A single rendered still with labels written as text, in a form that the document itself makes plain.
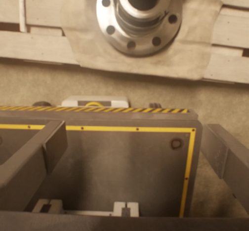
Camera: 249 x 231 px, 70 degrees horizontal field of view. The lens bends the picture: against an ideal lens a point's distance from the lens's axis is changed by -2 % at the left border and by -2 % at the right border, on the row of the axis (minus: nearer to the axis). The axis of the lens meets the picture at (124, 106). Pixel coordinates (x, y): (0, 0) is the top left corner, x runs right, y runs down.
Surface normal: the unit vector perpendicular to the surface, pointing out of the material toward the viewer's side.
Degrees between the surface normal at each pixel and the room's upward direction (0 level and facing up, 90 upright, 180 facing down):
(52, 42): 0
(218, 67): 0
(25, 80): 0
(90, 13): 60
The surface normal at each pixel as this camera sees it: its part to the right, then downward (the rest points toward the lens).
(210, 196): -0.04, 0.30
